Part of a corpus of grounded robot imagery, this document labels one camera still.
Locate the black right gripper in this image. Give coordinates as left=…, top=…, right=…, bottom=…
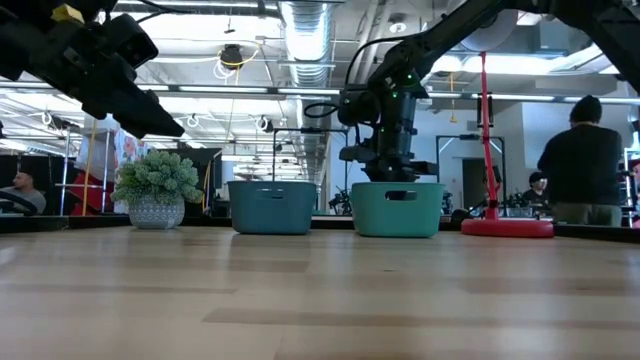
left=338, top=74, right=439, bottom=183

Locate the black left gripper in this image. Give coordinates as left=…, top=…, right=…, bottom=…
left=0, top=0, right=186, bottom=140

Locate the green plastic bin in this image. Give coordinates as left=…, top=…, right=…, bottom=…
left=349, top=181, right=447, bottom=239

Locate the blue plastic bin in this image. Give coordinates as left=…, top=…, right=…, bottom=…
left=227, top=180, right=318, bottom=236

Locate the green succulent in patterned pot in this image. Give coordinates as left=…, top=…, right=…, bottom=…
left=110, top=149, right=205, bottom=231

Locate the red background structure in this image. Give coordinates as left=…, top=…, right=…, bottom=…
left=69, top=168, right=117, bottom=217

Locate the rig light bar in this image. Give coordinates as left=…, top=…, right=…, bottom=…
left=0, top=81, right=640, bottom=105

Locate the yellow tape tag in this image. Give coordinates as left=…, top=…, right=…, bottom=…
left=51, top=3, right=85, bottom=25

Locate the person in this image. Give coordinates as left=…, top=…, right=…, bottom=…
left=536, top=94, right=625, bottom=228
left=0, top=171, right=48, bottom=216
left=521, top=170, right=550, bottom=207

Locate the red desk lamp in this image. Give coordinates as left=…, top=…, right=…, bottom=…
left=453, top=9, right=555, bottom=239

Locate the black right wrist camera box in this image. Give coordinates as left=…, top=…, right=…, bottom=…
left=338, top=89, right=381, bottom=126

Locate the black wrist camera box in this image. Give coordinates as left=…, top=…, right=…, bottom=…
left=102, top=13, right=160, bottom=69
left=338, top=89, right=381, bottom=126

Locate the yellow power cable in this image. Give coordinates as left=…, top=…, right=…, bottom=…
left=81, top=117, right=101, bottom=217

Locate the black tube stand frame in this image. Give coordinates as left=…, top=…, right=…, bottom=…
left=435, top=133, right=507, bottom=216

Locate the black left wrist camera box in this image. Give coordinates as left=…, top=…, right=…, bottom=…
left=102, top=13, right=160, bottom=69

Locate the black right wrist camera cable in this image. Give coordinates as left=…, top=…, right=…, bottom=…
left=302, top=36, right=402, bottom=121

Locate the black overhead camera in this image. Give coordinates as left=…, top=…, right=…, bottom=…
left=218, top=43, right=245, bottom=72

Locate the silver ventilation duct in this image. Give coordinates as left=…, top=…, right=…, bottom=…
left=278, top=0, right=337, bottom=184

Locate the black aluminium table frame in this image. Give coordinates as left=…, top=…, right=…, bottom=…
left=0, top=213, right=640, bottom=245

